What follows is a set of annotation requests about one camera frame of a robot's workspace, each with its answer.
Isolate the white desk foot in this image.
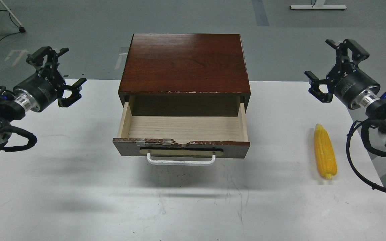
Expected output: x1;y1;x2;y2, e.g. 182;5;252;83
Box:
290;0;347;11

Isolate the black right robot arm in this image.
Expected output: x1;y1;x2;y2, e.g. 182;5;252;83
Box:
305;39;386;193

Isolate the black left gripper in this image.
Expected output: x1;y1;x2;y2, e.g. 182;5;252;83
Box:
13;46;87;112

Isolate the dark wooden drawer cabinet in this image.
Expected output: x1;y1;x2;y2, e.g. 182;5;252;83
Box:
118;33;251;108

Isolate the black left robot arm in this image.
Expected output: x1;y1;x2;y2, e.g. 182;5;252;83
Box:
0;46;86;152

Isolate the wooden drawer with white handle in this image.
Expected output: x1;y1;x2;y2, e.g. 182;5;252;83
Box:
112;102;251;166

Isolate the yellow corn cob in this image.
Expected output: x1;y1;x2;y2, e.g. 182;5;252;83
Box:
314;124;338;180

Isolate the white stand leg with casters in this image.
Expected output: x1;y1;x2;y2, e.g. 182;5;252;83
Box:
0;0;26;33

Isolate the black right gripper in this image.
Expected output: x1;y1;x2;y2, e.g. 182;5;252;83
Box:
304;39;381;110

